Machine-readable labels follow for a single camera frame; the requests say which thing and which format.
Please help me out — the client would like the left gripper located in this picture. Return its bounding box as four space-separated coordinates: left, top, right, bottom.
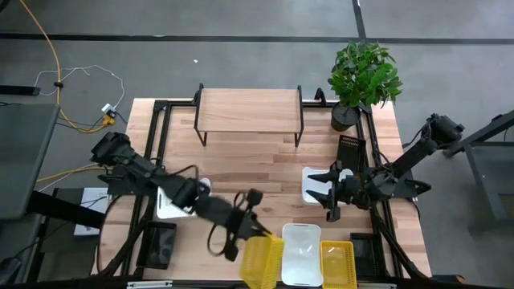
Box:
223 188 273 263

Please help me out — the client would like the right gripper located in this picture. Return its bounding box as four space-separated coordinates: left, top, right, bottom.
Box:
305 160 365 222

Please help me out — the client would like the white plastic basket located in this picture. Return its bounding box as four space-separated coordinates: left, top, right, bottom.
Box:
280 222 324 287
155 177 213 221
300 166 355 206

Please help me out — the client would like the yellow plastic basket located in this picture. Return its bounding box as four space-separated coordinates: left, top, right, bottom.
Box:
239 234 285 289
320 239 358 289

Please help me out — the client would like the silver aluminium bar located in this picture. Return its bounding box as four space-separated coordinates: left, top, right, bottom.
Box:
353 282 398 289
126 279 174 289

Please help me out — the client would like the potted green plant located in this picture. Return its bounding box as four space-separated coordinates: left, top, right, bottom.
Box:
327 39 404 132

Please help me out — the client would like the grey side table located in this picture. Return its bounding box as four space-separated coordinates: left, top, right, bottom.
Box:
443 108 514 234

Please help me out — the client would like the white box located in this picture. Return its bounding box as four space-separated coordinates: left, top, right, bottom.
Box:
73 187 112 237

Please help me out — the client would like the grey desk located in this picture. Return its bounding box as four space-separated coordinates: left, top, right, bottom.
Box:
0 103 61 221

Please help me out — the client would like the black floor bar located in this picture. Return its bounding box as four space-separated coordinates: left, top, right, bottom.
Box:
0 84 42 97

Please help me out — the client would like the wooden shelf black metal frame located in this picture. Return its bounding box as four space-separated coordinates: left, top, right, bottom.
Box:
193 83 305 149

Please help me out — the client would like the black rig frame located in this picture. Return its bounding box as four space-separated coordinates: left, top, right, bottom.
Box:
92 87 433 289

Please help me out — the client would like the yellow cable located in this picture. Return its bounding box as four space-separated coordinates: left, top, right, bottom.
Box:
35 163 109 184
18 0 109 134

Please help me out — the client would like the white cable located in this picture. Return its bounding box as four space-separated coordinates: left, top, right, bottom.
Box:
34 64 126 110

